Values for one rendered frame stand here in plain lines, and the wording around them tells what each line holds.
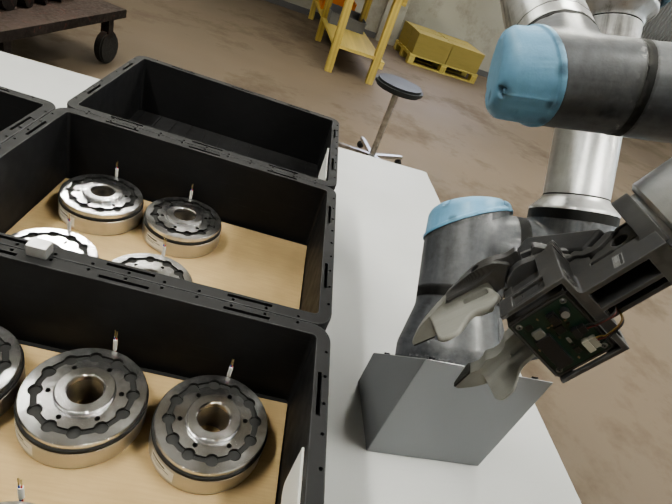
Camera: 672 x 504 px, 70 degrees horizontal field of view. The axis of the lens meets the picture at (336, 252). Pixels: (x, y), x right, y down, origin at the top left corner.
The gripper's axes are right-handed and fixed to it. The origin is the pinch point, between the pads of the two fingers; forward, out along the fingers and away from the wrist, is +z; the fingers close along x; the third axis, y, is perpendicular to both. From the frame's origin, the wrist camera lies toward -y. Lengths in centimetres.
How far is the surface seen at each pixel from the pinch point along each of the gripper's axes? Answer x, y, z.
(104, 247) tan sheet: -33.2, -7.7, 27.9
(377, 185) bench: -10, -90, 23
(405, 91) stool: -27, -259, 25
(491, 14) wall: -32, -775, -60
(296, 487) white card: -4.5, 14.8, 9.4
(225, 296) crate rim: -18.2, 2.1, 11.7
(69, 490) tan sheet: -16.0, 17.9, 23.5
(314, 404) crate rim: -6.7, 9.0, 7.6
